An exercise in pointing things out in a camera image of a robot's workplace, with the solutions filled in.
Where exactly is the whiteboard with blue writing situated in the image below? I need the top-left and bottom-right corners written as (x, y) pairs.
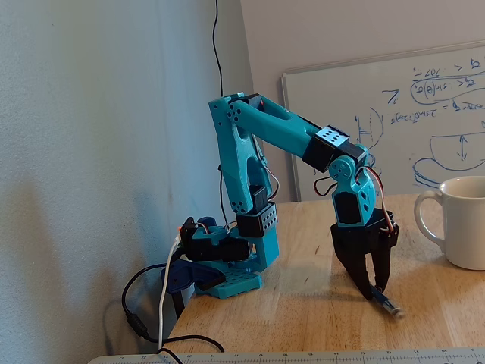
top-left (280, 41), bottom-right (485, 202)

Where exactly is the white ceramic mug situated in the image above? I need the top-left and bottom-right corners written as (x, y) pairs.
top-left (413, 176), bottom-right (485, 271)

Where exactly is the thin black cable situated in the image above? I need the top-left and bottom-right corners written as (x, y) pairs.
top-left (211, 0), bottom-right (229, 225)

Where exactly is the white usb cable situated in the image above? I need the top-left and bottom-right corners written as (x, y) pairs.
top-left (156, 234), bottom-right (180, 352)

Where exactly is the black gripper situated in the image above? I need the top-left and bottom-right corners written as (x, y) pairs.
top-left (330, 210), bottom-right (402, 301)

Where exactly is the grey cutting mat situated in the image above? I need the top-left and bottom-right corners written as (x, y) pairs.
top-left (87, 346), bottom-right (485, 364)

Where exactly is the dark blue pen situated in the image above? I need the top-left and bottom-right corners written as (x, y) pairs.
top-left (369, 286), bottom-right (405, 318)

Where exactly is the black cable with ferrite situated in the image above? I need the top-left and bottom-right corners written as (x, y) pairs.
top-left (121, 262), bottom-right (225, 357)

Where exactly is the blue table clamp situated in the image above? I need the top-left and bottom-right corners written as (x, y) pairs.
top-left (160, 215), bottom-right (228, 320)

